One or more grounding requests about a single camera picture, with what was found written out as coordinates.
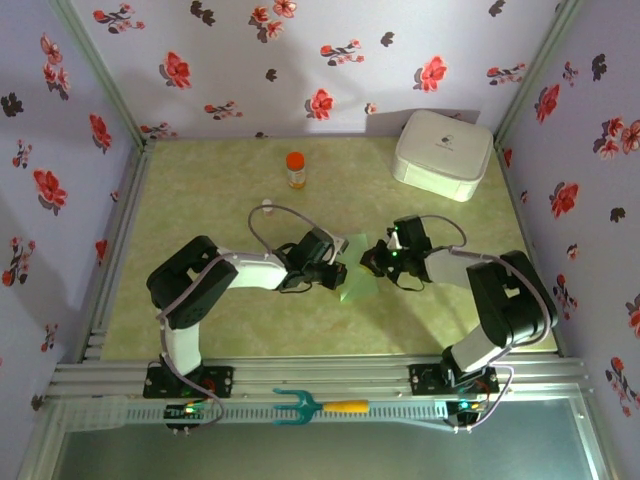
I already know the light green paper sheet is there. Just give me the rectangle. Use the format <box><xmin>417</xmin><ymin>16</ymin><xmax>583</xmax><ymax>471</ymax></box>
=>
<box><xmin>335</xmin><ymin>232</ymin><xmax>381</xmax><ymax>304</ymax></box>

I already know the orange capped bottle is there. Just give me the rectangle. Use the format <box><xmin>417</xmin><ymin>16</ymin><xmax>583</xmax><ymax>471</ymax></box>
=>
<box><xmin>285</xmin><ymin>151</ymin><xmax>307</xmax><ymax>190</ymax></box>

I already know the white zipped storage case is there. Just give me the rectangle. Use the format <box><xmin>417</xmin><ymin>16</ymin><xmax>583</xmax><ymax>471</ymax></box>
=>
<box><xmin>391</xmin><ymin>109</ymin><xmax>494</xmax><ymax>203</ymax></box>

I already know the thin black left gripper wire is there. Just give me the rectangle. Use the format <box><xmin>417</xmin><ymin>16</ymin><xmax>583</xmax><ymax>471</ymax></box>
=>
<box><xmin>277</xmin><ymin>279</ymin><xmax>314</xmax><ymax>296</ymax></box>

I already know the thin black gripper wire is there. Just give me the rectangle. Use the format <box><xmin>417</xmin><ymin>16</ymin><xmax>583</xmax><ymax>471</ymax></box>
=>
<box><xmin>392</xmin><ymin>272</ymin><xmax>434</xmax><ymax>294</ymax></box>
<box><xmin>277</xmin><ymin>279</ymin><xmax>314</xmax><ymax>296</ymax></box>

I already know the thin black right gripper wire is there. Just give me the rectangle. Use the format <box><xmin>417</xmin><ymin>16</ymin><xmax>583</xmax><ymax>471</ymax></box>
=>
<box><xmin>392</xmin><ymin>272</ymin><xmax>434</xmax><ymax>294</ymax></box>

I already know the lilac right arm cable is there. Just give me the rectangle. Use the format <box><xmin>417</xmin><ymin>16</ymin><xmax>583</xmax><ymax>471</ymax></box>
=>
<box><xmin>422</xmin><ymin>213</ymin><xmax>560</xmax><ymax>434</ymax></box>

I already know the lilac arm cable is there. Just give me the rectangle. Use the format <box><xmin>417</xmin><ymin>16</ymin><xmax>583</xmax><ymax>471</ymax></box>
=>
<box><xmin>157</xmin><ymin>204</ymin><xmax>346</xmax><ymax>431</ymax></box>
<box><xmin>422</xmin><ymin>213</ymin><xmax>560</xmax><ymax>434</ymax></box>

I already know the lilac left arm cable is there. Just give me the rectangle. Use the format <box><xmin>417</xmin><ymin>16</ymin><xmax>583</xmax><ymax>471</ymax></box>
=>
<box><xmin>157</xmin><ymin>204</ymin><xmax>346</xmax><ymax>431</ymax></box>

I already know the aluminium frame rail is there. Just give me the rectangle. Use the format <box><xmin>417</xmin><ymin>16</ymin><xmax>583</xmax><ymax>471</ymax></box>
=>
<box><xmin>47</xmin><ymin>355</ymin><xmax>594</xmax><ymax>401</ymax></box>

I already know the aluminium side rail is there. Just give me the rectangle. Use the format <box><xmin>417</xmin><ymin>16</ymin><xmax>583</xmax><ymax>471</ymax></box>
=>
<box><xmin>494</xmin><ymin>142</ymin><xmax>569</xmax><ymax>359</ymax></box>
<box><xmin>74</xmin><ymin>142</ymin><xmax>154</xmax><ymax>362</ymax></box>

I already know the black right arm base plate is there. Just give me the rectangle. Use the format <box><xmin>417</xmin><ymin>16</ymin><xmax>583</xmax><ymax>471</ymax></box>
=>
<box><xmin>408</xmin><ymin>363</ymin><xmax>500</xmax><ymax>396</ymax></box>

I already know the teal fork with yellow handle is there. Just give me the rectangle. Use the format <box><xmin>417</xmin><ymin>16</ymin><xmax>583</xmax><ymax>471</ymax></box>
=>
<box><xmin>272</xmin><ymin>387</ymin><xmax>371</xmax><ymax>427</ymax></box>

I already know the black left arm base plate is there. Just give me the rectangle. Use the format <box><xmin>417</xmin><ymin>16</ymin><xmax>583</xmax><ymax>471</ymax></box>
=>
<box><xmin>143</xmin><ymin>364</ymin><xmax>235</xmax><ymax>400</ymax></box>

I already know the grey slotted cable duct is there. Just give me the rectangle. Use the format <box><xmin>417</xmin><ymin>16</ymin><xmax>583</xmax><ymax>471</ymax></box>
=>
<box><xmin>62</xmin><ymin>396</ymin><xmax>451</xmax><ymax>432</ymax></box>

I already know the aluminium corner post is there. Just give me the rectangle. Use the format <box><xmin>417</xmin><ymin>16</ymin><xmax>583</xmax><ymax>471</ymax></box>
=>
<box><xmin>492</xmin><ymin>0</ymin><xmax>587</xmax><ymax>149</ymax></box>
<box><xmin>49</xmin><ymin>0</ymin><xmax>157</xmax><ymax>151</ymax></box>

